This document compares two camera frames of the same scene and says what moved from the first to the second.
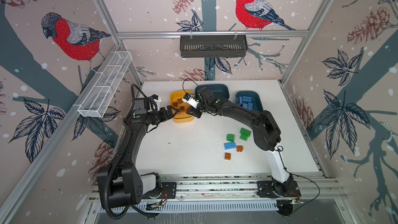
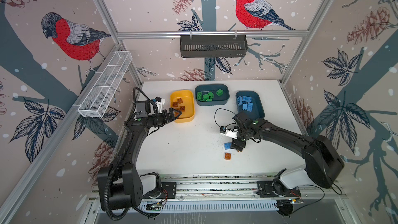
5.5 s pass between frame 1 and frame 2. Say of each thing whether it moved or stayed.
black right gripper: moved
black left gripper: stayed
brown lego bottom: stayed
